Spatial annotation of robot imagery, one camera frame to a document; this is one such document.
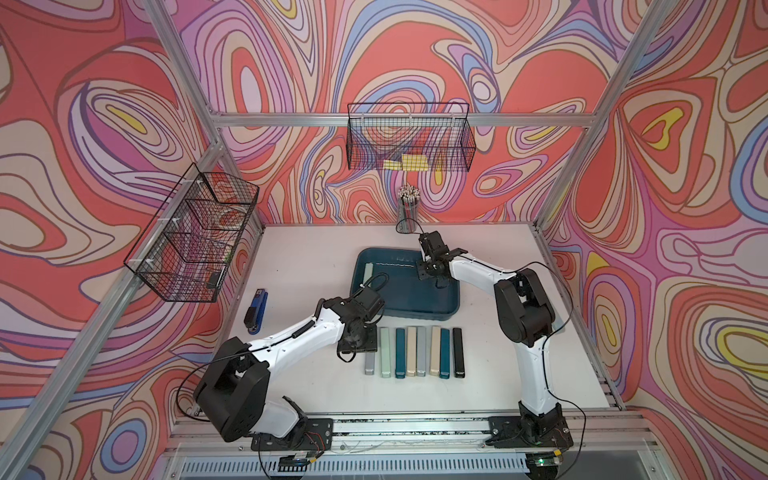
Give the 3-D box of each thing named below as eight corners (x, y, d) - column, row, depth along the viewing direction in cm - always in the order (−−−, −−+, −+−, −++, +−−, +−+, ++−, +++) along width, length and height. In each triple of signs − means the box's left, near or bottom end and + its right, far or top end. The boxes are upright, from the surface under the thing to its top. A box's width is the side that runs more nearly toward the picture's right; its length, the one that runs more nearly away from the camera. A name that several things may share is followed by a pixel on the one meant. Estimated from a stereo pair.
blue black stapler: (247, 334, 93) (240, 326, 89) (259, 297, 102) (253, 288, 98) (258, 334, 93) (252, 326, 89) (269, 297, 102) (264, 288, 98)
